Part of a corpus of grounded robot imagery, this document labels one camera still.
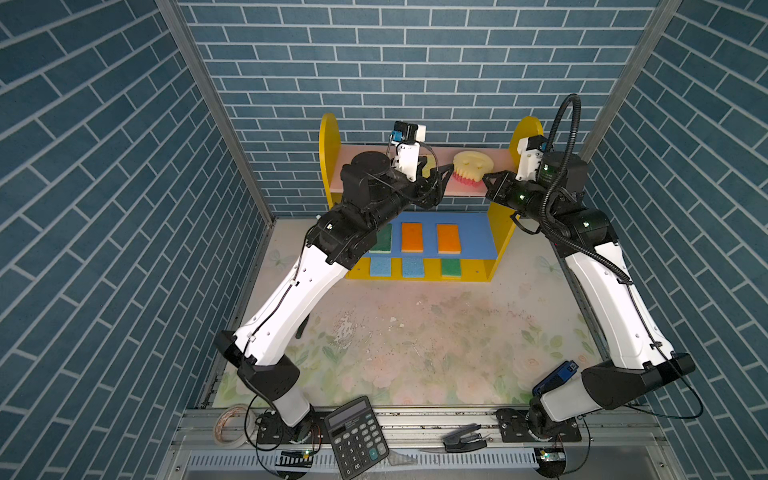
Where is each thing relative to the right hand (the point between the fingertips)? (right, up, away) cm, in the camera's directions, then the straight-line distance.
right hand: (479, 171), depth 66 cm
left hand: (-10, -1, -9) cm, 14 cm away
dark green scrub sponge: (-23, -15, +28) cm, 39 cm away
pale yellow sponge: (-2, -15, +29) cm, 33 cm away
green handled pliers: (-47, -41, +24) cm, 67 cm away
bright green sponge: (+1, -24, +38) cm, 45 cm away
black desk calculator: (-28, -63, +5) cm, 69 cm away
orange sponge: (-14, -14, +28) cm, 35 cm away
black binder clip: (-2, -63, +5) cm, 64 cm away
